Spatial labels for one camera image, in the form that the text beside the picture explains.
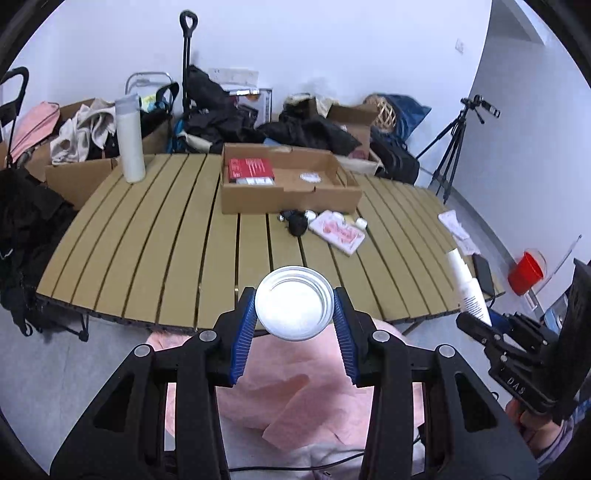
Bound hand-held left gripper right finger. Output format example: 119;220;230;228
333;286;541;480

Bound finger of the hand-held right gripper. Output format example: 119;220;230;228
488;309;557;344
456;313;511;352

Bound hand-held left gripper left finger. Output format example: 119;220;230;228
50;286;259;480

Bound white spray bottle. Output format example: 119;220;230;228
445;248;492;326

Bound large white jar lid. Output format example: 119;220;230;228
255;265;334;342

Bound pink and white packet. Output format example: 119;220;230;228
308;210;366;256

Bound black cord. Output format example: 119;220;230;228
277;209;309;237

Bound person's right hand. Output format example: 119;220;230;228
505;399;575;460

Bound black phone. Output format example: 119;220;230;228
472;254;496;296

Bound red cup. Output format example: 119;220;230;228
508;249;548;297

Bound pink fleece cloth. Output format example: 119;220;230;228
147;318;426;480

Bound white paper packets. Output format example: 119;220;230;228
438;210;482;256

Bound red printed box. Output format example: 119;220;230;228
228;157;276;182

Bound black tripod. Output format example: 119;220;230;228
416;108;468;205

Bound black bag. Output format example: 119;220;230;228
369;127;421;185

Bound beige fabric cushion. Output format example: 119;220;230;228
178;131;218;153

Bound cardboard box with open flaps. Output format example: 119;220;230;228
318;99;384;169

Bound wicker basket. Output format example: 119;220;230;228
369;95;398;132

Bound tall white bottle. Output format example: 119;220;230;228
114;93;147;184

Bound black clothing pile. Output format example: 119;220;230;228
173;65;259;153

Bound blue bag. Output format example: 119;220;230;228
383;93;432;139

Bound large cardboard box with clothes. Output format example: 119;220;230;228
25;98;174;210

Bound printed product carton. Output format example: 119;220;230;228
228;85;274;125

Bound dark tote bag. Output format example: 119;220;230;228
139;82;181;139

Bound black cloth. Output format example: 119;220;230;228
0;166;90;342

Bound beige crumpled clothes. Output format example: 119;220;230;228
50;99;118;166

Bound pink bag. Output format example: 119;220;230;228
9;102;62;162

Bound black cable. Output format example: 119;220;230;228
228;450;370;476

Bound silver metal chair frame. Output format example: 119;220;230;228
124;71;174;100

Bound black trolley handle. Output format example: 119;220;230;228
179;10;199;112

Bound black cart handle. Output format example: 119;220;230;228
0;66;29;169

